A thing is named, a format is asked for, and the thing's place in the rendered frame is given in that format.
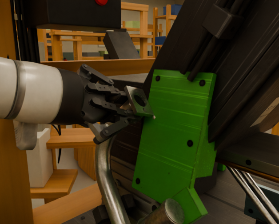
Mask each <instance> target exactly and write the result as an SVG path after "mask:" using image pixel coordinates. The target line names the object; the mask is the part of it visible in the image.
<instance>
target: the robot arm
mask: <svg viewBox="0 0 279 224"><path fill-rule="evenodd" d="M99 80H100V81H102V82H104V84H103V85H101V84H99V83H98V82H97V81H99ZM113 84H114V82H113V81H112V80H111V79H110V78H108V77H106V76H105V75H103V74H101V73H100V72H98V71H96V70H95V69H93V68H91V67H89V66H88V65H86V64H82V65H81V66H80V68H79V69H78V70H77V72H73V71H69V70H65V69H60V68H55V67H52V66H47V65H44V64H39V63H34V62H29V61H19V60H11V59H7V58H3V57H0V119H7V120H13V124H14V129H15V130H14V131H15V138H16V146H17V148H18V149H19V150H33V149H34V148H35V146H36V142H37V129H38V124H54V125H72V124H79V125H81V126H83V127H85V128H90V129H91V131H92V132H93V134H94V135H95V137H94V138H93V141H94V143H95V144H101V143H103V142H104V141H106V140H108V139H110V138H111V137H113V136H115V135H116V134H118V133H120V132H121V130H123V129H124V128H125V127H126V126H128V124H136V123H137V122H138V121H139V120H141V118H142V117H143V116H138V115H134V112H133V110H128V109H127V110H125V109H121V108H117V107H116V105H115V104H124V103H125V102H126V101H127V100H128V98H127V95H126V93H125V92H123V91H119V89H117V88H115V87H114V86H113ZM112 101H113V102H114V103H115V104H112V103H110V102H112ZM115 115H116V116H115ZM97 122H101V123H106V122H111V123H114V124H112V125H110V126H108V124H105V125H104V124H98V123H97Z"/></svg>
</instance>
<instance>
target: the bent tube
mask: <svg viewBox="0 0 279 224"><path fill-rule="evenodd" d="M124 90H125V93H126V95H127V98H128V100H127V101H126V102H125V103H124V104H123V105H122V106H121V107H120V108H121V109H125V110H127V109H128V110H133V112H134V115H138V116H147V117H152V116H153V115H154V113H153V111H152V109H151V106H150V104H149V102H148V100H147V98H146V96H145V93H144V91H143V90H142V89H140V88H135V87H130V86H125V87H124ZM116 136H117V134H116V135H115V136H113V137H111V138H110V139H108V140H106V141H104V142H103V143H101V144H96V148H95V157H94V166H95V174H96V180H97V184H98V186H99V189H100V193H101V196H102V198H103V201H104V204H105V207H106V210H107V213H108V216H109V219H110V222H111V224H131V223H130V220H129V218H128V215H127V213H126V210H125V207H124V204H123V202H122V200H121V197H120V194H119V191H118V189H117V186H116V184H115V181H114V179H113V175H112V170H111V150H112V145H113V142H114V140H115V138H116Z"/></svg>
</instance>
